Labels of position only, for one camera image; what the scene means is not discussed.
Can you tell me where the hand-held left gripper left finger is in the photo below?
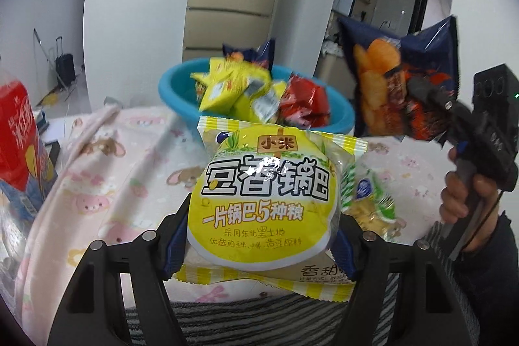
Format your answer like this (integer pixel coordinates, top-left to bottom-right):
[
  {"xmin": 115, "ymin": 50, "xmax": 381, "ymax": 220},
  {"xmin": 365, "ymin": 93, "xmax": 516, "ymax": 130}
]
[{"xmin": 48, "ymin": 194, "xmax": 192, "ymax": 346}]

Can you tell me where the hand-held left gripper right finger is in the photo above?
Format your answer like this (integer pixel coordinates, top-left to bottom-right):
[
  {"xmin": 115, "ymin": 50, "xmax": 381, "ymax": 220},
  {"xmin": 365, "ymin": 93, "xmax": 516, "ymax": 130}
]
[{"xmin": 328, "ymin": 212, "xmax": 473, "ymax": 346}]

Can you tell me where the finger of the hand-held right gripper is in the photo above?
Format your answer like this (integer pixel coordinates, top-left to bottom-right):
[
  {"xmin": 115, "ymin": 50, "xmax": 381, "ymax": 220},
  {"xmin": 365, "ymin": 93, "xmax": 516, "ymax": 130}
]
[{"xmin": 406, "ymin": 75, "xmax": 460, "ymax": 115}]

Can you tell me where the dark blue chip bag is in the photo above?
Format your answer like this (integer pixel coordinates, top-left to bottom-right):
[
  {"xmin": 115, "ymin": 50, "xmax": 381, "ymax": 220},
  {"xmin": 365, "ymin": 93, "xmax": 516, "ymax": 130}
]
[
  {"xmin": 222, "ymin": 39, "xmax": 277, "ymax": 73},
  {"xmin": 337, "ymin": 14, "xmax": 461, "ymax": 142}
]

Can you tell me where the round yellow cracker packet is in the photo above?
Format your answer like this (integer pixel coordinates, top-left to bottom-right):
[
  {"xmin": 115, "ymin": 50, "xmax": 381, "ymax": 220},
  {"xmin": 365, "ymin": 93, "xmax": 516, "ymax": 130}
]
[{"xmin": 172, "ymin": 117, "xmax": 369, "ymax": 303}]

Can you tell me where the red snack packet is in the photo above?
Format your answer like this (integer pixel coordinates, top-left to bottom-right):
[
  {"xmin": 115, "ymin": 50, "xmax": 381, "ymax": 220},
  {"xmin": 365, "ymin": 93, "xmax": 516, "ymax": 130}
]
[
  {"xmin": 279, "ymin": 103, "xmax": 331, "ymax": 128},
  {"xmin": 284, "ymin": 74, "xmax": 330, "ymax": 107}
]

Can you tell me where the blue plastic bowl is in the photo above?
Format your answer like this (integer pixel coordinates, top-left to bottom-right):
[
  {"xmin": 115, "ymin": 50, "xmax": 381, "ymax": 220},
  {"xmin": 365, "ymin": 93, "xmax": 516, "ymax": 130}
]
[{"xmin": 158, "ymin": 60, "xmax": 354, "ymax": 136}]

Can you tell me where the person's right forearm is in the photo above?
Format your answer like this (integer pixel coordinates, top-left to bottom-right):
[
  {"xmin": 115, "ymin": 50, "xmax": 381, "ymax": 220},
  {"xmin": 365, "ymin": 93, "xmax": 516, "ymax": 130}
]
[{"xmin": 456, "ymin": 208, "xmax": 519, "ymax": 346}]

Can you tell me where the person's right hand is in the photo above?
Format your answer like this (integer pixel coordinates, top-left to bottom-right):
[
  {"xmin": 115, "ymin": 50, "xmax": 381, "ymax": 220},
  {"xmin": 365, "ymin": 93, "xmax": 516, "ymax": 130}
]
[{"xmin": 441, "ymin": 147, "xmax": 500, "ymax": 254}]

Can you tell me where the green yellow snack packet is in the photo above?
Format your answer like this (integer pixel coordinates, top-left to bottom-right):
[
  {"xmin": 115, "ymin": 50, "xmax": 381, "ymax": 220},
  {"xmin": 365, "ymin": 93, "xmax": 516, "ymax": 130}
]
[{"xmin": 343, "ymin": 163, "xmax": 397, "ymax": 242}]

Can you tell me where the beige vanity cabinet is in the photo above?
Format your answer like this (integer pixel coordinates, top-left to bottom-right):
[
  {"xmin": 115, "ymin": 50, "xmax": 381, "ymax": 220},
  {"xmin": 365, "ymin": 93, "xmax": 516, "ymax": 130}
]
[{"xmin": 316, "ymin": 46, "xmax": 346, "ymax": 80}]

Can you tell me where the striped clothing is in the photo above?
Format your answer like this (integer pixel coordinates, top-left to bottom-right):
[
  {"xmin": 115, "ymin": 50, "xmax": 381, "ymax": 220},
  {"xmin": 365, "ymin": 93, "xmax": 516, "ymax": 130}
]
[{"xmin": 125, "ymin": 222, "xmax": 483, "ymax": 346}]

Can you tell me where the red drink bottle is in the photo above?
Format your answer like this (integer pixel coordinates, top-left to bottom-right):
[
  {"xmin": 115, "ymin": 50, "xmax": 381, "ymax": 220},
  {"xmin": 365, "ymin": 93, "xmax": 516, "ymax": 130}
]
[{"xmin": 0, "ymin": 64, "xmax": 60, "ymax": 222}]

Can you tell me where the yellow dustpan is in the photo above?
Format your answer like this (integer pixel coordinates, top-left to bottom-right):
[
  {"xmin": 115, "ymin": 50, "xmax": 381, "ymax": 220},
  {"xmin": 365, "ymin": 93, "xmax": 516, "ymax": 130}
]
[{"xmin": 36, "ymin": 90, "xmax": 68, "ymax": 106}]

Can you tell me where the black suitcase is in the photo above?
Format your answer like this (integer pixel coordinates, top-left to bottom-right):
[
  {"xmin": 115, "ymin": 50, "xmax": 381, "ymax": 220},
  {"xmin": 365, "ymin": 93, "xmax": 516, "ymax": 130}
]
[{"xmin": 54, "ymin": 37, "xmax": 76, "ymax": 82}]

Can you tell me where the broom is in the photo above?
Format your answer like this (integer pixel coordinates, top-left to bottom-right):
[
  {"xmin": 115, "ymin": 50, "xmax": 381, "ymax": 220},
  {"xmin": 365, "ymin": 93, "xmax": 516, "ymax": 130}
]
[{"xmin": 33, "ymin": 28, "xmax": 68, "ymax": 92}]

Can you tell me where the black door frame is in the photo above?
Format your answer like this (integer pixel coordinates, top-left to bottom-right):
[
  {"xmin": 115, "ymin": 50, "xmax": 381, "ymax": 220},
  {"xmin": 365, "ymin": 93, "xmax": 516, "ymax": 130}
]
[{"xmin": 407, "ymin": 0, "xmax": 455, "ymax": 35}]

